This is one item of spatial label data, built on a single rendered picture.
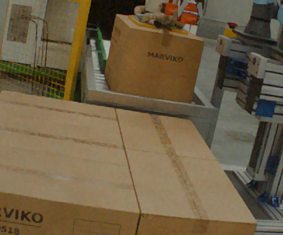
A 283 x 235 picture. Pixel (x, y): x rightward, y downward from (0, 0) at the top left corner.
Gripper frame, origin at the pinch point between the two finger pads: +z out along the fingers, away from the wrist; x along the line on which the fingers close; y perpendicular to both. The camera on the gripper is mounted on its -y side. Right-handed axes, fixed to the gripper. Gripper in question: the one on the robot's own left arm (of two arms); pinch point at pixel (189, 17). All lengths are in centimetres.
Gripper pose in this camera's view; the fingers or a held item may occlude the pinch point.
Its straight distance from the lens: 260.0
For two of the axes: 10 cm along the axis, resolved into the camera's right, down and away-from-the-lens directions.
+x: -9.6, -1.4, -2.4
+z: -1.9, 9.6, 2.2
